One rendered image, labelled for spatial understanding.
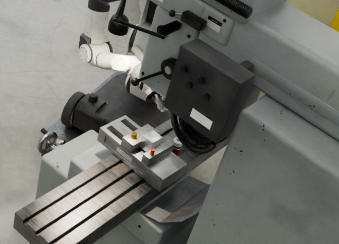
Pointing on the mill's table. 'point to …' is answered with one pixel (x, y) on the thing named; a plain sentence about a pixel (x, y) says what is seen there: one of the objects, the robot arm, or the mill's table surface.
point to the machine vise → (134, 162)
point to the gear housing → (223, 29)
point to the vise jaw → (129, 142)
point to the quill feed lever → (168, 67)
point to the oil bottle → (176, 146)
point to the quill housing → (163, 49)
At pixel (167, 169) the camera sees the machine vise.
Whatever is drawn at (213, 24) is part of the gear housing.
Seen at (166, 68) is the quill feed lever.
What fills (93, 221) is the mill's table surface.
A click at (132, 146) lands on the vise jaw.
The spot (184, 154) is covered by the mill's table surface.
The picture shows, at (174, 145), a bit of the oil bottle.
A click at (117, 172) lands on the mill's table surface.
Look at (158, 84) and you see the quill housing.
